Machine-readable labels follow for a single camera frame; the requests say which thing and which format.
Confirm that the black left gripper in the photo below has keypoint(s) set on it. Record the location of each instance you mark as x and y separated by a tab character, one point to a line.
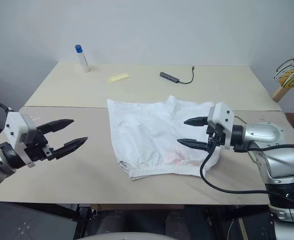
38	150

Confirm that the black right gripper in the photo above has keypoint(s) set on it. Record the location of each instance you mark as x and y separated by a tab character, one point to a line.
215	136

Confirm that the white cloth garment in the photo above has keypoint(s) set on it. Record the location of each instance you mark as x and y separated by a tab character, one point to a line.
149	130

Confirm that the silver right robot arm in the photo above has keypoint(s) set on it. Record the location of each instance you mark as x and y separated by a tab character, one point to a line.
262	132

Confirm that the white bottle with blue cap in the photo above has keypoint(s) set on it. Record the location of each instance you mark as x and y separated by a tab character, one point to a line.
83	61

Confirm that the yellow sticky note pad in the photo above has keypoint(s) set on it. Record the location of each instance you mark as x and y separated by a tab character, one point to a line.
119	77

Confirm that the wooden clothes rack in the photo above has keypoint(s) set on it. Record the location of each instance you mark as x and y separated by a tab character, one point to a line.
280	93

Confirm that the black panel with white marks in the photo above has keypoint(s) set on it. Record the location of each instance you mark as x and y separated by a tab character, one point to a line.
24	222

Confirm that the grey robot torso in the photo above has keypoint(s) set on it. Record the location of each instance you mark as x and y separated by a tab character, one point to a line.
122	236

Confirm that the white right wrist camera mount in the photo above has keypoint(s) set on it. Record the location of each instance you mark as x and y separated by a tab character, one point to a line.
223	112

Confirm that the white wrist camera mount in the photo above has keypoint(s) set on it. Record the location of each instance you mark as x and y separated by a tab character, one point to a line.
13	125
223	112

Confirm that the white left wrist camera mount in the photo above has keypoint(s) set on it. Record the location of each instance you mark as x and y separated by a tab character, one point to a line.
13	125

